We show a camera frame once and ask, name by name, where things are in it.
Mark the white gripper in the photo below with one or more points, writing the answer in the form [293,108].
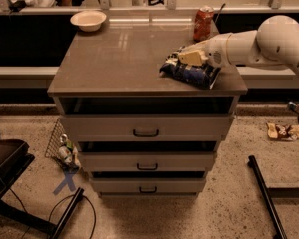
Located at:
[216,51]

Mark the blue chip bag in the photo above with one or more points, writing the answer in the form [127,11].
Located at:
[203,76]

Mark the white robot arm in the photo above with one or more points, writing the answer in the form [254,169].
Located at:
[273,46]

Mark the white paper bowl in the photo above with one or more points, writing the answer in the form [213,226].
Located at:
[88,21]

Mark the red soda can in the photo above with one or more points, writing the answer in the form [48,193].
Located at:
[202,24]

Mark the top grey drawer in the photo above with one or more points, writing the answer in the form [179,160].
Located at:
[81,128]

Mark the grey drawer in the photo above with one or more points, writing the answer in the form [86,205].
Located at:
[147,186]
[81,128]
[147,161]

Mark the grey drawer cabinet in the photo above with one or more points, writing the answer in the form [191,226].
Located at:
[116,72]

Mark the brown snack wrapper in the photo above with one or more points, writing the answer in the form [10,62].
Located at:
[282,132]

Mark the middle grey drawer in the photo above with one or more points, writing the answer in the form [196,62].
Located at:
[147,161]

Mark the bottom grey drawer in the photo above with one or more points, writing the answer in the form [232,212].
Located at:
[147,186]

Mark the white bottle in basket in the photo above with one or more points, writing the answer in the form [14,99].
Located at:
[65,150]

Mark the blue tape cross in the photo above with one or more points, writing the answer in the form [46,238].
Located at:
[66,182]

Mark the black metal floor bar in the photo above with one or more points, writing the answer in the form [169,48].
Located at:
[280,233]

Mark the black cart tray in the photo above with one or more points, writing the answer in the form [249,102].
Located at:
[14,160]

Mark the black cart base leg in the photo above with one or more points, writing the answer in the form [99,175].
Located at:
[53,231]

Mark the wire mesh basket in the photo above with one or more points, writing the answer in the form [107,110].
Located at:
[53,147]

